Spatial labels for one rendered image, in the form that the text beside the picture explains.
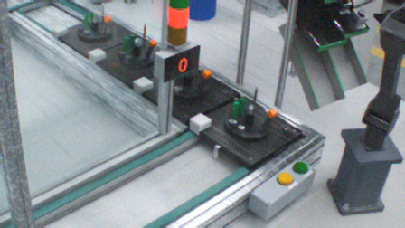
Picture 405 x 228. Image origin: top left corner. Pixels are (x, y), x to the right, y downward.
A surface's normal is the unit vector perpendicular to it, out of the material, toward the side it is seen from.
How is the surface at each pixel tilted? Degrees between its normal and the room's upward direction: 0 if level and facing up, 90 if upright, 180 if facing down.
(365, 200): 90
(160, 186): 0
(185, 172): 0
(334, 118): 0
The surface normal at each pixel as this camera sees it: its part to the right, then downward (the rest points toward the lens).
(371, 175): 0.12, 0.58
